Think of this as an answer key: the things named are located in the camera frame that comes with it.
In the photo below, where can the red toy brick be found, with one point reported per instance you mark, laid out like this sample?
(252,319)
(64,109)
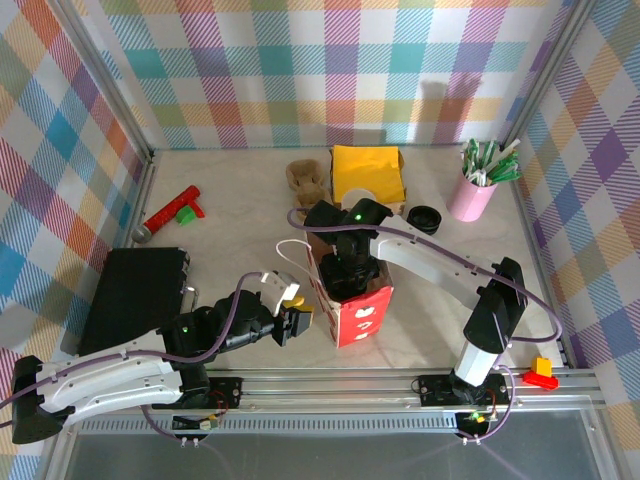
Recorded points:
(542,381)

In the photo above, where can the white paper straw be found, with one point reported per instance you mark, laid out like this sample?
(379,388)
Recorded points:
(512,146)

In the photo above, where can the pink straw holder cup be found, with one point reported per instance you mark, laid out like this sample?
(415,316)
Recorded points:
(470,200)

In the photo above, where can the green toy block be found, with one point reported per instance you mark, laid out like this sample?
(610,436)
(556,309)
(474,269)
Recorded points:
(186,216)

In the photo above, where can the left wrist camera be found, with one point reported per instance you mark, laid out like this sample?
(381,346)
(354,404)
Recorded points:
(280,285)

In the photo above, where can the aluminium mounting rail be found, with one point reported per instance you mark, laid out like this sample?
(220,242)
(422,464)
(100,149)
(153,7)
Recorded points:
(325,390)

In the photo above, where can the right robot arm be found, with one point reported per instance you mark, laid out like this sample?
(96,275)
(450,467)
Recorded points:
(425,255)

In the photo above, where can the cardboard cup carrier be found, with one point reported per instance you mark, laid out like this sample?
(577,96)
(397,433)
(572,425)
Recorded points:
(302,175)

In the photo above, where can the green striped wrapped straw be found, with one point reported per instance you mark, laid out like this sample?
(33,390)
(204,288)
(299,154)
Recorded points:
(467,155)
(494,150)
(486,152)
(475,150)
(507,164)

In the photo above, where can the small red toy block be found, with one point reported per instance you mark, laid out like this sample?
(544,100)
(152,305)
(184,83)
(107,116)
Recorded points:
(200,211)

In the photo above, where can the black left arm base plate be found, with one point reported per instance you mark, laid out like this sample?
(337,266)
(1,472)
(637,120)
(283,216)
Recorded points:
(227,392)

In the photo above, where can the red toy microphone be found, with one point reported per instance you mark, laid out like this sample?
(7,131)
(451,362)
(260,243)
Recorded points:
(170,210)

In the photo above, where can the black cup lids stack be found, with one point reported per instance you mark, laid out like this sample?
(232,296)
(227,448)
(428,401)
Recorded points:
(424,219)

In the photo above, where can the aluminium frame post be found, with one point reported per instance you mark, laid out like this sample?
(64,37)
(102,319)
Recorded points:
(545,65)
(105,75)

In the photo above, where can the red white paper gift bag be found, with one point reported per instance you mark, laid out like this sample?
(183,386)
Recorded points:
(362,320)

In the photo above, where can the black carrying case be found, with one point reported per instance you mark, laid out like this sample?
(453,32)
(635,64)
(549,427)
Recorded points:
(130,300)

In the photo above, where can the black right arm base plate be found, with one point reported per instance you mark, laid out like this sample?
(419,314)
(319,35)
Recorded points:
(432,390)

